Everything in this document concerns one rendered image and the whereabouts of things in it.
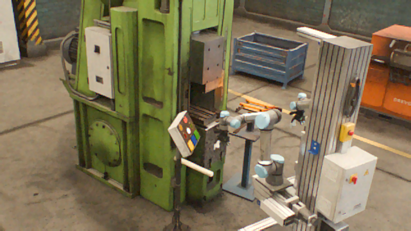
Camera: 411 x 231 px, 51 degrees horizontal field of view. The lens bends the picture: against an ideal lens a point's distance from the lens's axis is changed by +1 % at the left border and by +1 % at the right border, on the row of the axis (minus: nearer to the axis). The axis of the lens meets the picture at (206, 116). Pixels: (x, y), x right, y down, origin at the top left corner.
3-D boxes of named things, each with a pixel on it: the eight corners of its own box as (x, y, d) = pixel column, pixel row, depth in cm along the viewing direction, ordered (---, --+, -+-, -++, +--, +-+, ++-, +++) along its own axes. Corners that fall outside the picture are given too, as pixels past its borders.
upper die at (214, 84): (218, 87, 416) (218, 78, 412) (205, 93, 402) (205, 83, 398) (184, 76, 439) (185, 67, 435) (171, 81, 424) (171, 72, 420)
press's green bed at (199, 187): (223, 191, 478) (225, 155, 458) (201, 207, 451) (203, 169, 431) (184, 173, 507) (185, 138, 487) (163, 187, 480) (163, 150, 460)
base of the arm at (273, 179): (287, 182, 354) (288, 172, 349) (273, 187, 346) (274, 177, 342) (275, 174, 365) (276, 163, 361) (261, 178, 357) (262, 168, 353)
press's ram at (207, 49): (226, 74, 422) (229, 34, 405) (202, 85, 394) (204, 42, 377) (193, 65, 444) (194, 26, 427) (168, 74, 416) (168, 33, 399)
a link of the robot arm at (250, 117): (286, 105, 331) (243, 111, 370) (277, 108, 325) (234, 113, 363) (289, 119, 332) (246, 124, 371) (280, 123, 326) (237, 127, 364)
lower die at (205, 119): (216, 120, 431) (216, 112, 428) (203, 126, 417) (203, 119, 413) (183, 108, 454) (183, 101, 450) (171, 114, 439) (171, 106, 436)
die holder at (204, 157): (226, 154, 458) (228, 117, 439) (204, 169, 430) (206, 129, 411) (185, 138, 488) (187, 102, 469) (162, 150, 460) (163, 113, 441)
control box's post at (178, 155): (180, 228, 419) (182, 129, 373) (177, 230, 416) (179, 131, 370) (176, 227, 421) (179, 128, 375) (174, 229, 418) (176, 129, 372)
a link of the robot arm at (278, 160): (286, 171, 351) (288, 156, 345) (275, 176, 343) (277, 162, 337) (275, 165, 359) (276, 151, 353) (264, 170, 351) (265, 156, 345)
